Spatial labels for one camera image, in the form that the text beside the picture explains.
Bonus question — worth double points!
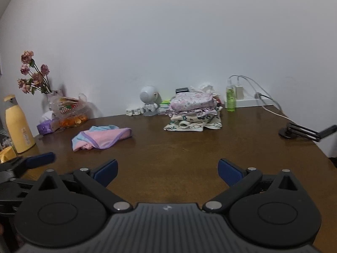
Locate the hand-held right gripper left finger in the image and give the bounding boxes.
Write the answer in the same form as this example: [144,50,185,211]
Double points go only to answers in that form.
[38,159,133,214]

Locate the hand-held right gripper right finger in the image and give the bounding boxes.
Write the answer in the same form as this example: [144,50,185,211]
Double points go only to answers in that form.
[201,159,299,213]

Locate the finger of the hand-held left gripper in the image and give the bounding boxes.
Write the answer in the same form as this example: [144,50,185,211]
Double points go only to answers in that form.
[9,152,56,177]

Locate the pink floral dress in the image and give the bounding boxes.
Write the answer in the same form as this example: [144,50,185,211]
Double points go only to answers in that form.
[168,92,219,116]

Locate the stack of folded clothes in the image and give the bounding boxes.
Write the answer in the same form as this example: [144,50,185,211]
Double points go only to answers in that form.
[170,107,223,124]

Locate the yellow packet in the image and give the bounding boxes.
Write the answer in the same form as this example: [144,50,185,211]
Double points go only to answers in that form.
[0,146,17,164]

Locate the purple tissue pack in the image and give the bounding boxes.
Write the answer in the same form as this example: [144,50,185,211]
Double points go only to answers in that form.
[37,111,60,135]

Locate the pink and blue pastel garment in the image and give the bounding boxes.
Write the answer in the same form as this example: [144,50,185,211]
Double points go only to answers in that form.
[72,125,132,152]

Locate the yellow bottle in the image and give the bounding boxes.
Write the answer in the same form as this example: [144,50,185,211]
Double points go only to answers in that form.
[3,95,36,154]

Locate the plastic bag of snacks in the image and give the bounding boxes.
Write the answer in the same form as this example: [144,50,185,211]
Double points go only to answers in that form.
[53,93,90,129]

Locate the glass vase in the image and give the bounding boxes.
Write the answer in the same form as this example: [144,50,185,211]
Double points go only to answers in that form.
[47,90,64,112]

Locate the green spray bottle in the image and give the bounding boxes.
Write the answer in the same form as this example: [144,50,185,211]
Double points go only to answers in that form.
[226,79,236,112]

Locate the dried pink flowers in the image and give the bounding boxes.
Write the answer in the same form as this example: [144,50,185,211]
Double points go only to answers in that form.
[17,51,52,95]

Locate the white power strip with charger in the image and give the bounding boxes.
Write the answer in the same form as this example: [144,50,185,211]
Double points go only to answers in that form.
[229,75,290,120]

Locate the white robot toy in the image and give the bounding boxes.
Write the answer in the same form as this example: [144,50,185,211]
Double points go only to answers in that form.
[139,86,161,117]

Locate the white crumpled cloth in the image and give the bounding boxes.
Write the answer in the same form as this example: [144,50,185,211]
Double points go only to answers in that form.
[190,84,220,97]

